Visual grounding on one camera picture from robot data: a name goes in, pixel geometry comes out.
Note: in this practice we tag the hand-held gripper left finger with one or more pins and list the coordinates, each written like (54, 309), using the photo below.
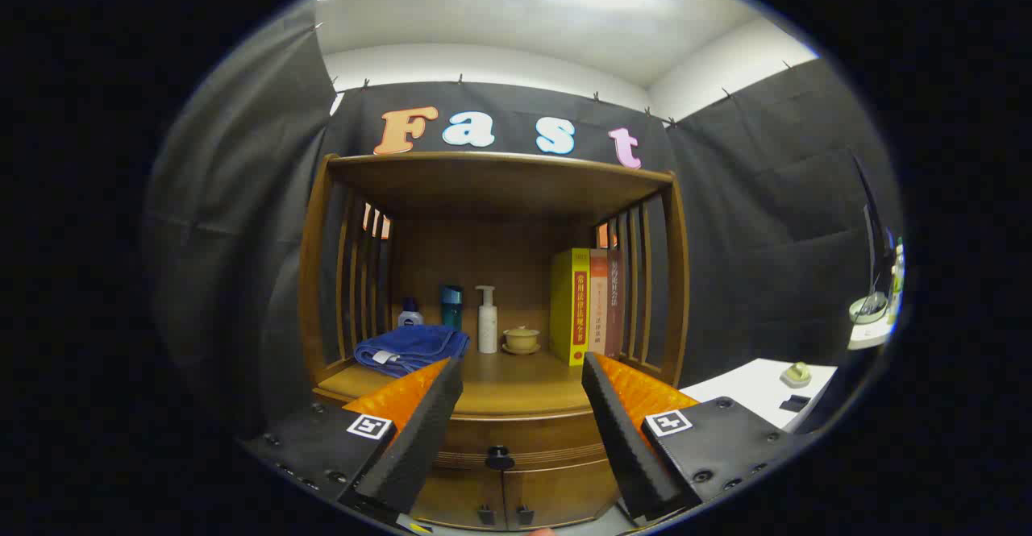
(427, 431)

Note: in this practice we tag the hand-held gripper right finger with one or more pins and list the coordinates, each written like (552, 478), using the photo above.
(625, 439)

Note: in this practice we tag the wooden drawer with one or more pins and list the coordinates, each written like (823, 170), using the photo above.
(548, 439)

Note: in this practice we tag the black drawer knob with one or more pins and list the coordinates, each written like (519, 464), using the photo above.
(500, 459)

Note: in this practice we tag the wooden countertop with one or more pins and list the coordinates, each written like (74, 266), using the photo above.
(516, 383)

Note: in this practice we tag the white side cabinet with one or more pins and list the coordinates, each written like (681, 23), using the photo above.
(750, 387)

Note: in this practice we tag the wooden cabinet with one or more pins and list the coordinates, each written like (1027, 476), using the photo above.
(484, 189)

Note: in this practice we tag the blue folded towel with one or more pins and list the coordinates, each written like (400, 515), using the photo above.
(411, 346)

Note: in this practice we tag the small white blue-capped bottle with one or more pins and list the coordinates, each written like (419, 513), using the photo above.
(409, 317)

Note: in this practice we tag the white pump bottle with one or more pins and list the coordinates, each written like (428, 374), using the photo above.
(487, 326)

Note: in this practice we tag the beige lidded teacup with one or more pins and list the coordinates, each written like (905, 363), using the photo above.
(521, 339)

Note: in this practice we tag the teal bottle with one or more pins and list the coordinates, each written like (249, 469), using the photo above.
(452, 302)

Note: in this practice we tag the brown book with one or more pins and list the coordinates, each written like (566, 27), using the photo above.
(616, 302)

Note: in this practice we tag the orange book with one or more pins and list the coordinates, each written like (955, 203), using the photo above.
(598, 302)

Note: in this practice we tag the yellow book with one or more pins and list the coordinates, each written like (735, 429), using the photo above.
(568, 302)

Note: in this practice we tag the small black block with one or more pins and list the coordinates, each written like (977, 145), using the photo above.
(794, 403)

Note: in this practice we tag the black backdrop cloth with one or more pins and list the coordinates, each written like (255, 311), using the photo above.
(766, 222)

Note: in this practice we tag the green-rimmed bowl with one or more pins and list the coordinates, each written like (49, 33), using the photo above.
(869, 309)

